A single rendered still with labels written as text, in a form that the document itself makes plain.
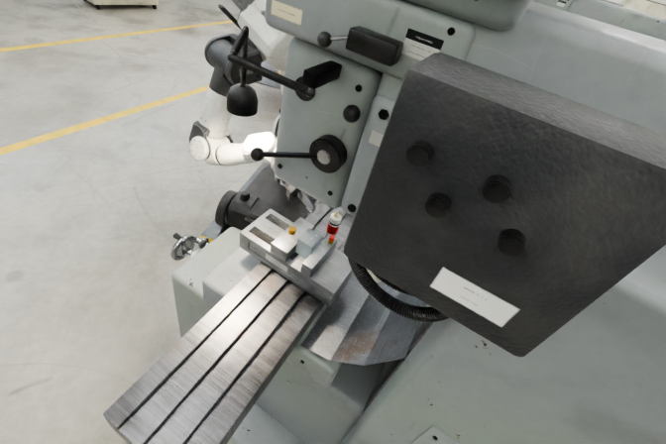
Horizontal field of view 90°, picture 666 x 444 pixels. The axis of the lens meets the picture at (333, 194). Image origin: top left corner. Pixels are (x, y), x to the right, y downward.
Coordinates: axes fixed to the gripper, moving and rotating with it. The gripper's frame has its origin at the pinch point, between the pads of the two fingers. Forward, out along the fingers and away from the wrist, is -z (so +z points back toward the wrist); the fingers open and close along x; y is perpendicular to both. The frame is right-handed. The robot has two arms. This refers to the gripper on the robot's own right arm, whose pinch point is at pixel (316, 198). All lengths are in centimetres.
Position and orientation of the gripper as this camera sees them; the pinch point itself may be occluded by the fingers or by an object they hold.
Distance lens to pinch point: 86.4
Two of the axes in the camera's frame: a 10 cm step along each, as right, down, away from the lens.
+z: -5.6, -6.3, 5.4
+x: 8.0, -2.4, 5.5
